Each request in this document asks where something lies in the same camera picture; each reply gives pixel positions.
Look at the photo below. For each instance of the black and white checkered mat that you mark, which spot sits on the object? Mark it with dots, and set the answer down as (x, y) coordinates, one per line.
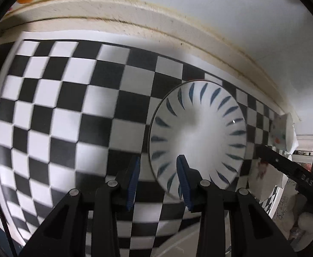
(65, 112)

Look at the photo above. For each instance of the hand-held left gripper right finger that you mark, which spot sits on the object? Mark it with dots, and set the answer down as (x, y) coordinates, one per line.
(183, 176)

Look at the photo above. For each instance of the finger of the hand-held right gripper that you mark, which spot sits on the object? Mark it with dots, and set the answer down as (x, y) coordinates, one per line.
(287, 166)

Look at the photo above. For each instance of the white plate with blue leaves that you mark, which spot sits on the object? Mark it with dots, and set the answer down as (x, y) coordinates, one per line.
(207, 133)

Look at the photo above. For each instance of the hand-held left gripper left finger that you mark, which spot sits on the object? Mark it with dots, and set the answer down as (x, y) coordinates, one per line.
(133, 179)

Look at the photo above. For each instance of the white floral plate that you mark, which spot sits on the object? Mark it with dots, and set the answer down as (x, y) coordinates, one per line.
(263, 182)
(279, 133)

